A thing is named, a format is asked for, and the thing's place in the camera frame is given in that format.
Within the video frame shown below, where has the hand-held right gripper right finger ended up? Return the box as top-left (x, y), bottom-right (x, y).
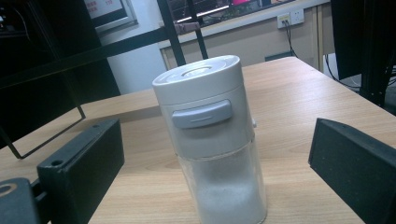
top-left (307, 117), bottom-right (396, 224)

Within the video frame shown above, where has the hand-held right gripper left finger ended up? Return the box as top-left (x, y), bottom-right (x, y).
top-left (36, 118), bottom-right (125, 224)

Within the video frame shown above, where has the white salt shaker bottle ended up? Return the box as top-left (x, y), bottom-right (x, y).
top-left (151, 54), bottom-right (269, 224)

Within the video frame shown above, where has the black monitor panel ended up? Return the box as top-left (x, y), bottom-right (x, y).
top-left (330, 0), bottom-right (396, 108)

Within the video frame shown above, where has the black metal stand frame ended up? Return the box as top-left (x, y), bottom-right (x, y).
top-left (0, 0), bottom-right (209, 161)

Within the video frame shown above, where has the black power cable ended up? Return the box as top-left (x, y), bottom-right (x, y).
top-left (281, 19), bottom-right (300, 60)

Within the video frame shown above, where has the white wall power socket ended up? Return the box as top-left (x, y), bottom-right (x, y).
top-left (276, 8), bottom-right (305, 30)

